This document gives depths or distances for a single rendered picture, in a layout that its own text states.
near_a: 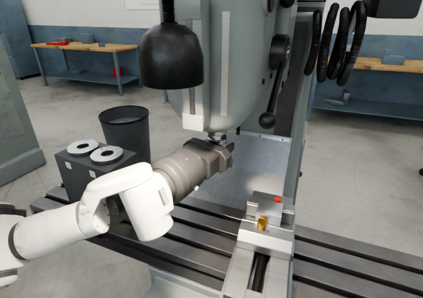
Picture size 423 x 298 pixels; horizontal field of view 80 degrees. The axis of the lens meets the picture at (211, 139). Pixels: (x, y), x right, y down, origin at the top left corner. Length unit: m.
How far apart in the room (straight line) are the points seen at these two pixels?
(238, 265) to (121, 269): 1.42
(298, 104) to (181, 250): 0.59
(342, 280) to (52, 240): 0.62
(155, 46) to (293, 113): 0.71
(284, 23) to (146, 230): 0.49
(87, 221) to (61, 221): 0.04
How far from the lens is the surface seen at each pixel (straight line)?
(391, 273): 0.83
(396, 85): 4.98
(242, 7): 0.43
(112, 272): 1.98
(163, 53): 0.27
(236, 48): 0.43
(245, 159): 0.98
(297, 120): 0.94
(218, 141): 0.57
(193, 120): 0.45
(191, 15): 0.41
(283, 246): 0.64
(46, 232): 0.50
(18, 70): 7.74
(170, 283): 0.82
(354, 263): 0.80
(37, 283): 2.14
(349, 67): 0.70
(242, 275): 0.62
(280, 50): 0.52
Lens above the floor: 1.53
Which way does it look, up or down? 27 degrees down
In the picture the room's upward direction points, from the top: straight up
